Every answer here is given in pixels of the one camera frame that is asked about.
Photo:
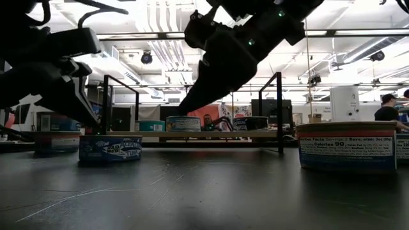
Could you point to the small cardboard box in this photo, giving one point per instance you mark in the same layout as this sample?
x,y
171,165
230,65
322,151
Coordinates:
x,y
314,118

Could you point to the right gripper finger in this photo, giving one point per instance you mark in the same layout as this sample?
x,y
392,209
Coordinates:
x,y
217,83

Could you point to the small black monitor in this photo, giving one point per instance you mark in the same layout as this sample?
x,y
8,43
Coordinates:
x,y
23,113

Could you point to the silver-lidded seafood can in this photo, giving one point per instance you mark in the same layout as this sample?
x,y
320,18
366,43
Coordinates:
x,y
403,148

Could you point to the light blue tuna can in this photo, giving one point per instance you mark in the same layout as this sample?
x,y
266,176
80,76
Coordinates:
x,y
183,124

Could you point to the white hanging cloth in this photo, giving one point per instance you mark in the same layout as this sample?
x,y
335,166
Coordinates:
x,y
148,112

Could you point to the wooden shelf with black frame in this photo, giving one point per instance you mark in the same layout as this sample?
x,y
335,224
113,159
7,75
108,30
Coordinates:
x,y
223,134

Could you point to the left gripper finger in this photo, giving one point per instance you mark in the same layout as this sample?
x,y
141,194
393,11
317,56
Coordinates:
x,y
70,99

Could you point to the orange hanging cloth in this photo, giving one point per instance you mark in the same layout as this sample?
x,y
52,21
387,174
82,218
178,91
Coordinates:
x,y
209,110

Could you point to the background black robot arm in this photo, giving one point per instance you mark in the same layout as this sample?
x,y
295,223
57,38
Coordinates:
x,y
225,120

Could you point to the gold-lidded red blue can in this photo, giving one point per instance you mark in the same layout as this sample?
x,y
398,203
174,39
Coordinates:
x,y
346,153
60,125
57,143

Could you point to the person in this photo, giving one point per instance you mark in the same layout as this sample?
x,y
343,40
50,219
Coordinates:
x,y
386,111
406,94
208,121

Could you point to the teal tuna can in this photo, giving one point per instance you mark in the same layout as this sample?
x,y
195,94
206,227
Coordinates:
x,y
150,126

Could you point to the long ceiling light fixture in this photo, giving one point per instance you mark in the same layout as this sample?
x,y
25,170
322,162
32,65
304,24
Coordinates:
x,y
351,32

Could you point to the patterned hanging cloth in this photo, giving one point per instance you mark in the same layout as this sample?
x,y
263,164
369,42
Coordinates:
x,y
243,111

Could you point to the large black monitor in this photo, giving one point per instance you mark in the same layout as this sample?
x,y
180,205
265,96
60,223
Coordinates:
x,y
271,108

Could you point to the black ceiling spotlight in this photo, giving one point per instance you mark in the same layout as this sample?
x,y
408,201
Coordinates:
x,y
146,57
314,79
377,56

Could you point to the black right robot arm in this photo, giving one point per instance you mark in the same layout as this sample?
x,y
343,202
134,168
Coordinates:
x,y
297,12

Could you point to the black table mat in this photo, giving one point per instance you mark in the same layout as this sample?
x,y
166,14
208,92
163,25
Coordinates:
x,y
204,198

